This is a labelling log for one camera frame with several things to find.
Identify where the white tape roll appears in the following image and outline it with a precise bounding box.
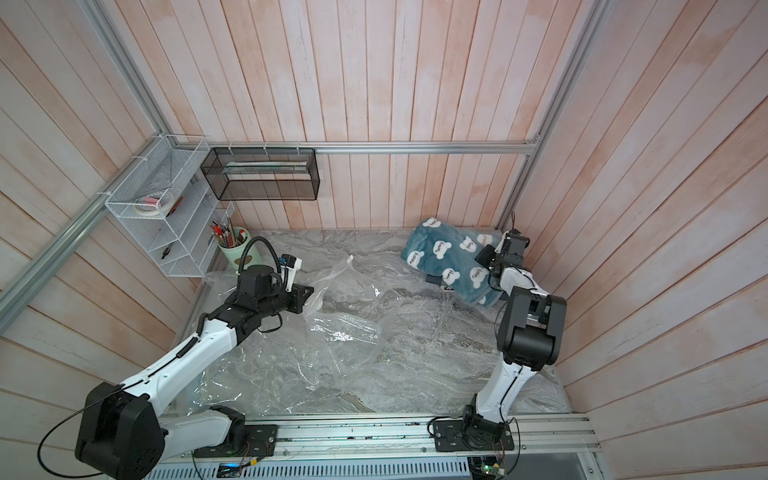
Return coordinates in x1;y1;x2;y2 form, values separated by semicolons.
133;192;176;217

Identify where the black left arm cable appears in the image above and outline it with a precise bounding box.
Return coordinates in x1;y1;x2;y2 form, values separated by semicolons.
37;389;127;480

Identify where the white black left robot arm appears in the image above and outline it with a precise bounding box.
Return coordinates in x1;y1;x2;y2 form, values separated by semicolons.
74;265;314;479

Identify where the green pen holder cup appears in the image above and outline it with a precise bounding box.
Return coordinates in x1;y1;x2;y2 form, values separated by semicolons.
219;226;263;270

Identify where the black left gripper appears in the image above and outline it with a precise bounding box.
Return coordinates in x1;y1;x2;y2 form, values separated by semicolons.
258;283;315;318

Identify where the teal blue cloth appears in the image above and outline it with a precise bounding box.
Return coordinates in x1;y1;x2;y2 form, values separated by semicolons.
401;217;502;306

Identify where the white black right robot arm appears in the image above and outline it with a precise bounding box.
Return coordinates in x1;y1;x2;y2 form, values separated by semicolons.
461;229;567;449

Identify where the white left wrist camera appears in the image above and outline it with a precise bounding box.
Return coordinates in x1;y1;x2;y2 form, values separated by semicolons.
279;254;302;292

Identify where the white wire shelf rack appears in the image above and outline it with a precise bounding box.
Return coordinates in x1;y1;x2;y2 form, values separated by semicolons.
106;135;234;278

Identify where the black mesh wall basket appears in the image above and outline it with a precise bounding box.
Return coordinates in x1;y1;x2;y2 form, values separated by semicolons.
201;147;321;201

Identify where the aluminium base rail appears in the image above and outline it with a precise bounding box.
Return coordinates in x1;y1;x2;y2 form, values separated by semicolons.
177;413;601;466

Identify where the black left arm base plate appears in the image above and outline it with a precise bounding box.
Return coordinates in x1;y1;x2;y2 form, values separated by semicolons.
193;424;278;459

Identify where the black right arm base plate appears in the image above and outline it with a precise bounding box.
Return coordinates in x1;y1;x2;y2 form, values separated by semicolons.
427;417;515;452

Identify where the clear plastic vacuum bag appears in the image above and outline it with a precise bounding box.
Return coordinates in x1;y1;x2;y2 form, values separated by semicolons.
176;255;402;417

